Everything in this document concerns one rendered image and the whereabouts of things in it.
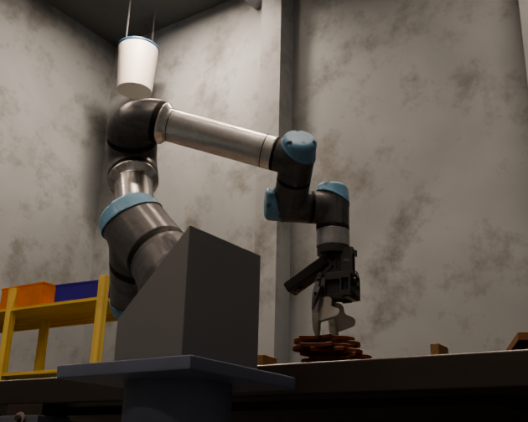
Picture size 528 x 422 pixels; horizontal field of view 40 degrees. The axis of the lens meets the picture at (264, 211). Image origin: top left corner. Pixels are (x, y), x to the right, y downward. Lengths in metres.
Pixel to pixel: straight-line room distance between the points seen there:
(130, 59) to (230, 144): 8.39
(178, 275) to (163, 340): 0.10
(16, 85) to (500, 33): 6.08
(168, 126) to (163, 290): 0.56
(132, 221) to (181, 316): 0.24
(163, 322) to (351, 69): 7.71
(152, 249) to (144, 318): 0.13
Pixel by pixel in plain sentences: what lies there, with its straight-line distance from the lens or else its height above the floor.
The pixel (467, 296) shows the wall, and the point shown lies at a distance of 7.18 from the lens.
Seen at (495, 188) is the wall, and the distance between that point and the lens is 7.39.
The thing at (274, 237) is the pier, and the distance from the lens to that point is 8.03.
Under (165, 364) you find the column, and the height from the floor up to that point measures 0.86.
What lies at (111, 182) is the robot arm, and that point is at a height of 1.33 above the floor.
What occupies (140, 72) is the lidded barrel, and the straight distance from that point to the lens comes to 9.84.
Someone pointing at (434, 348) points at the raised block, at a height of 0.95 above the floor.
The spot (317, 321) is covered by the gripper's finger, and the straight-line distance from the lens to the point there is 1.52.
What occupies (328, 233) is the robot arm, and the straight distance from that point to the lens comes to 1.59.
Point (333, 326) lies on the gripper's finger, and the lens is 1.62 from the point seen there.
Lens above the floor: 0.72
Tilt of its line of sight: 20 degrees up
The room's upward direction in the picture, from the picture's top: 2 degrees clockwise
